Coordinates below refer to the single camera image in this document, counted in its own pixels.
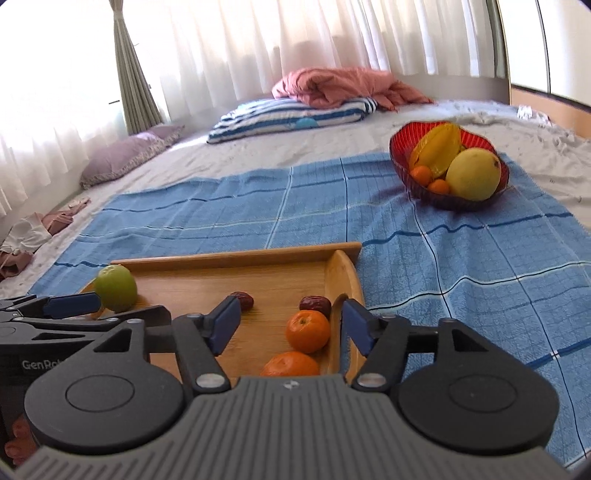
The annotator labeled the grey patterned bed sheet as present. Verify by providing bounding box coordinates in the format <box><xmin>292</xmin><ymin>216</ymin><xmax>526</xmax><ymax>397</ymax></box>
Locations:
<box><xmin>0</xmin><ymin>97</ymin><xmax>591</xmax><ymax>296</ymax></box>

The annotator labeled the white crumpled cloth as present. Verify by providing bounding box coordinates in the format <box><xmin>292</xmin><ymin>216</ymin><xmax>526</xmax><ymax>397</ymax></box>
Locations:
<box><xmin>517</xmin><ymin>105</ymin><xmax>552</xmax><ymax>124</ymax></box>

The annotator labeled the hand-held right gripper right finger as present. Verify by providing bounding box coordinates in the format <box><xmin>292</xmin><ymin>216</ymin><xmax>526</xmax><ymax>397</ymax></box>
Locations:
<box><xmin>342</xmin><ymin>298</ymin><xmax>492</xmax><ymax>395</ymax></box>

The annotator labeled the blue white striped pillow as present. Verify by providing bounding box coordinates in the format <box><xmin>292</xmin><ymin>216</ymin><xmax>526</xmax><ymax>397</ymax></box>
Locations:
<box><xmin>207</xmin><ymin>97</ymin><xmax>378</xmax><ymax>145</ymax></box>

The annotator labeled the grey-green curtain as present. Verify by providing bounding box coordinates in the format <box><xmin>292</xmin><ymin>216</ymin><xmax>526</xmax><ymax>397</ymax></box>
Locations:
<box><xmin>108</xmin><ymin>0</ymin><xmax>164</xmax><ymax>136</ymax></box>
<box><xmin>493</xmin><ymin>0</ymin><xmax>511</xmax><ymax>100</ymax></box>

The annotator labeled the yellow mango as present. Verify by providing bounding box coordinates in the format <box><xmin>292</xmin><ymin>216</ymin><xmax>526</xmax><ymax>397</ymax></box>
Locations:
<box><xmin>445</xmin><ymin>148</ymin><xmax>502</xmax><ymax>201</ymax></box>

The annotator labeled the red glass bowl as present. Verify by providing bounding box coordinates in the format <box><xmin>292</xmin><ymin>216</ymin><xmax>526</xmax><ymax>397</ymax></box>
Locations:
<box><xmin>389</xmin><ymin>121</ymin><xmax>510</xmax><ymax>212</ymax></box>

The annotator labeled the white sheer curtain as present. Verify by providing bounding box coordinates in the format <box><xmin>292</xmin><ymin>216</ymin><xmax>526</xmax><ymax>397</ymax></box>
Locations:
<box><xmin>0</xmin><ymin>0</ymin><xmax>499</xmax><ymax>217</ymax></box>

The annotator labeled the wooden bed frame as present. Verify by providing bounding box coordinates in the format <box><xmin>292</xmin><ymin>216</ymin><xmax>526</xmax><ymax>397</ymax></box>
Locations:
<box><xmin>510</xmin><ymin>85</ymin><xmax>591</xmax><ymax>139</ymax></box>

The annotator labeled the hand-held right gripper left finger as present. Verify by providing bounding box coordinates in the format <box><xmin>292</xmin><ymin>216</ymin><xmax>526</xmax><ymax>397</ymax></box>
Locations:
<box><xmin>95</xmin><ymin>295</ymin><xmax>243</xmax><ymax>395</ymax></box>

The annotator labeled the mandarin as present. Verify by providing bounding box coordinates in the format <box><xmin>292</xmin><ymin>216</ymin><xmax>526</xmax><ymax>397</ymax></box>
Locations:
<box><xmin>285</xmin><ymin>310</ymin><xmax>331</xmax><ymax>354</ymax></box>
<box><xmin>261</xmin><ymin>352</ymin><xmax>321</xmax><ymax>377</ymax></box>

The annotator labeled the small green apple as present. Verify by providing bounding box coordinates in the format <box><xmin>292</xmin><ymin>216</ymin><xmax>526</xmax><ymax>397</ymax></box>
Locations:
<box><xmin>95</xmin><ymin>264</ymin><xmax>138</xmax><ymax>311</ymax></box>

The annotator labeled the blue checked blanket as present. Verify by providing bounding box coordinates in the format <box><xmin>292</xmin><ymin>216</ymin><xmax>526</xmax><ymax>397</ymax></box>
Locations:
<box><xmin>30</xmin><ymin>152</ymin><xmax>591</xmax><ymax>467</ymax></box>

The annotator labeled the wooden tray with handles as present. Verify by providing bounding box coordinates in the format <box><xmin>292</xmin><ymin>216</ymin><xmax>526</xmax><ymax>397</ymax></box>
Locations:
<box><xmin>78</xmin><ymin>242</ymin><xmax>365</xmax><ymax>384</ymax></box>

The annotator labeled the person's left hand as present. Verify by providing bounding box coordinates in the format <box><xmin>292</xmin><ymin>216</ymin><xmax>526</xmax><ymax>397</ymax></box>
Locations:
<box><xmin>4</xmin><ymin>414</ymin><xmax>37</xmax><ymax>468</ymax></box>

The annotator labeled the pile of pink white clothes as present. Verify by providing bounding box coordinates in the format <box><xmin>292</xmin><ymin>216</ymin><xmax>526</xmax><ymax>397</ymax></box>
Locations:
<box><xmin>0</xmin><ymin>198</ymin><xmax>92</xmax><ymax>280</ymax></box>

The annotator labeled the purple pillow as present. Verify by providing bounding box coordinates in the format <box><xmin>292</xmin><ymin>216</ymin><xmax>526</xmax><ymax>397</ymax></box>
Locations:
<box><xmin>81</xmin><ymin>124</ymin><xmax>185</xmax><ymax>189</ymax></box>

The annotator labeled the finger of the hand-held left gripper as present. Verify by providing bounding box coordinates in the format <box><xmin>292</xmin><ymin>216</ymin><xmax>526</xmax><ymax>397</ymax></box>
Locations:
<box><xmin>0</xmin><ymin>292</ymin><xmax>102</xmax><ymax>323</ymax></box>
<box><xmin>0</xmin><ymin>305</ymin><xmax>172</xmax><ymax>344</ymax></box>

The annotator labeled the pink quilt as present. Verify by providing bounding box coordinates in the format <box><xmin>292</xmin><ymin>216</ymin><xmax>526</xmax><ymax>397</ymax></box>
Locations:
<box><xmin>271</xmin><ymin>68</ymin><xmax>435</xmax><ymax>113</ymax></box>

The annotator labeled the yellow starfruit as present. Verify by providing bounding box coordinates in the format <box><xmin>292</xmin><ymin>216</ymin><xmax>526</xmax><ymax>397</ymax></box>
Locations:
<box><xmin>409</xmin><ymin>122</ymin><xmax>462</xmax><ymax>178</ymax></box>

